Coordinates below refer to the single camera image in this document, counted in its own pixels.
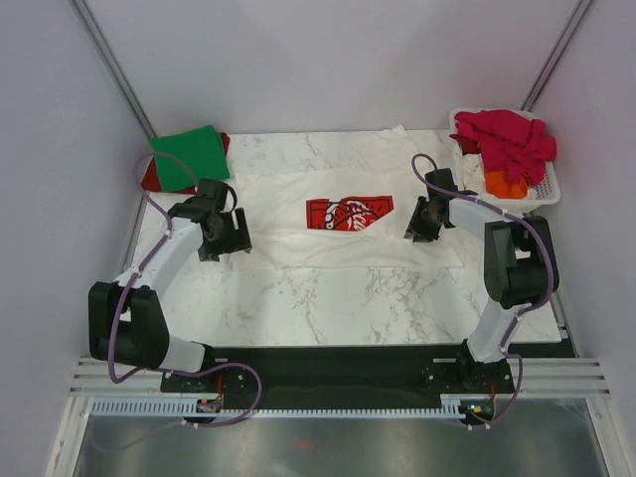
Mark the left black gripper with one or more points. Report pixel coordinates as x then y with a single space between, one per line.
237 241

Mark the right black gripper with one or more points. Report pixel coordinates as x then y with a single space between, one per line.
415 227

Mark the white Coca-Cola t shirt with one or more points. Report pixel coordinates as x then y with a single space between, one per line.
353 216

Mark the crimson pink t shirt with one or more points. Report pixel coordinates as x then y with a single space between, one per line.
509 142

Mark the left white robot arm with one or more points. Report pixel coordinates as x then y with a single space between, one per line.
127 328

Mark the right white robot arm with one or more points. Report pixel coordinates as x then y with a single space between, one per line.
519 263

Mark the cream t shirt in basket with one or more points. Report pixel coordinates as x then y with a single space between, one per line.
473 174

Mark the orange t shirt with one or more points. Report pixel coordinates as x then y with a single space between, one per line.
499 185

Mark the dark red garment in basket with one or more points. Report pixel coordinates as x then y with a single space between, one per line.
469 146

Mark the folded green t shirt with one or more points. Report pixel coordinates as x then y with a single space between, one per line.
190 159

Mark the folded dark red t shirt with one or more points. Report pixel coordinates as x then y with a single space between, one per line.
151 179

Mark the white plastic laundry basket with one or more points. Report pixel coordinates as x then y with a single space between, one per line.
545 194

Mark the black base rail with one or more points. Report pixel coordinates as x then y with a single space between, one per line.
348 377

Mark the right aluminium corner post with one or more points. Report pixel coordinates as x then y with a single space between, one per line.
565 38

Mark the aluminium corner post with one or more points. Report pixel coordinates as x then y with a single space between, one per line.
565 38
108 57

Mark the white slotted cable duct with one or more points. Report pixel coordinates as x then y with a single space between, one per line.
190 407

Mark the left aluminium corner post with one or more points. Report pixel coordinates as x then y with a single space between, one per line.
108 57

